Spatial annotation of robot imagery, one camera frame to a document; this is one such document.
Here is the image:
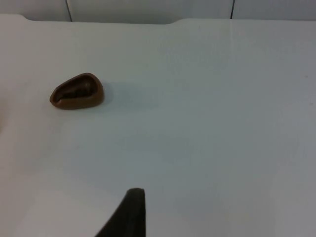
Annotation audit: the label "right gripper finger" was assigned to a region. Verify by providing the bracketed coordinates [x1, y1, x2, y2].
[94, 188, 147, 237]

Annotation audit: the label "dark brown wooden cup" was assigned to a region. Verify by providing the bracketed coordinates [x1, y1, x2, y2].
[49, 72, 105, 110]

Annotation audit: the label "coffee beans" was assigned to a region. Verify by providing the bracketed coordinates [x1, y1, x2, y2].
[58, 86, 91, 100]

